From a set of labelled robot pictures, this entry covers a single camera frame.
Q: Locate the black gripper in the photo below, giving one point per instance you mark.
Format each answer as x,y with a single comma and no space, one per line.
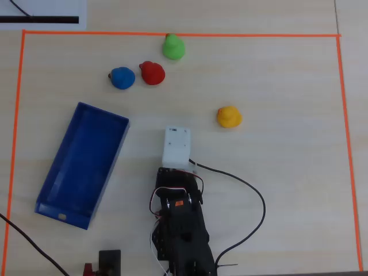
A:
166,176

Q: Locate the green rubber duck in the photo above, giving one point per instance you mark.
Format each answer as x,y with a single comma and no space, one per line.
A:
173,49

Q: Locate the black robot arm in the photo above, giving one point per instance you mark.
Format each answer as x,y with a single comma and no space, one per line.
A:
187,233

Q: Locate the yellow rubber duck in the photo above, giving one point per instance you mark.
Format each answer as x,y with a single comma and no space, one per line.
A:
229,117

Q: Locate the blue plastic box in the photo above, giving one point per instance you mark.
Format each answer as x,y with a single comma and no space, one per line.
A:
83,164

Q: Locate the red rubber duck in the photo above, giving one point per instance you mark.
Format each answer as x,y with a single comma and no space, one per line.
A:
152,73

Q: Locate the blue rubber duck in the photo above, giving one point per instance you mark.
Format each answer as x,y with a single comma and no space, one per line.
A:
123,78

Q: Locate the black table clamp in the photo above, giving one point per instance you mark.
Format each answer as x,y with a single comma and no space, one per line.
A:
109,258

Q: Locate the orange tape strip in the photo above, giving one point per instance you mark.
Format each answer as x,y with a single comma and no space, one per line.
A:
14,138
184,34
346,143

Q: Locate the white sheet with black bar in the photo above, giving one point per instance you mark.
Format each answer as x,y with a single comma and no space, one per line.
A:
43,8

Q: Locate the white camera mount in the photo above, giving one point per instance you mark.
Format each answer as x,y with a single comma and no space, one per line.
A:
176,143

